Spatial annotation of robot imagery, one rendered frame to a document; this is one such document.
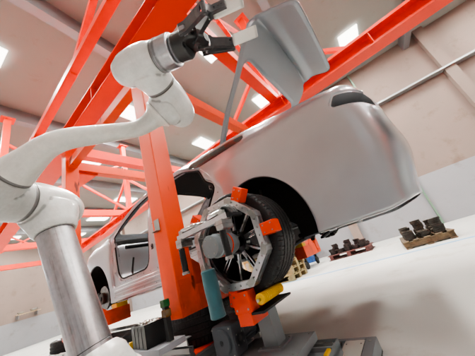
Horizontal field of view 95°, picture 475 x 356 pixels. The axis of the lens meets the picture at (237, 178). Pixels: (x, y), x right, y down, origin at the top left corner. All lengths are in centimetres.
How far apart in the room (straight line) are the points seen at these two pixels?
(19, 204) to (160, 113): 47
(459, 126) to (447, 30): 353
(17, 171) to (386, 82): 1070
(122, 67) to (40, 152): 32
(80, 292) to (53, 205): 28
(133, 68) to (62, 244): 56
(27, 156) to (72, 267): 33
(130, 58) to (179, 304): 135
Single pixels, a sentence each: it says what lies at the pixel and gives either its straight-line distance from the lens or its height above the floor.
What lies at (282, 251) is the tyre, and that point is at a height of 71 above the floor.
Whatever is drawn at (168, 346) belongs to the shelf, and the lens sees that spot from 148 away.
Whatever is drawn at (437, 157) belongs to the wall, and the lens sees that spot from 986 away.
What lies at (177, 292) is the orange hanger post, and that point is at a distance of 160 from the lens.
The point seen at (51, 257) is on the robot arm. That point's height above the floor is 89.
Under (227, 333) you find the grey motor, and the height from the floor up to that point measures 37.
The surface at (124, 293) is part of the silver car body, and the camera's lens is 339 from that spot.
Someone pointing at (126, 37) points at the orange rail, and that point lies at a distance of 299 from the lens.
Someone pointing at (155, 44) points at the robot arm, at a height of 128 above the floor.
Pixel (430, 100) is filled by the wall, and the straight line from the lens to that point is 1047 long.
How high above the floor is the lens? 71
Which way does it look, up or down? 21 degrees up
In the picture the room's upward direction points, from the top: 18 degrees counter-clockwise
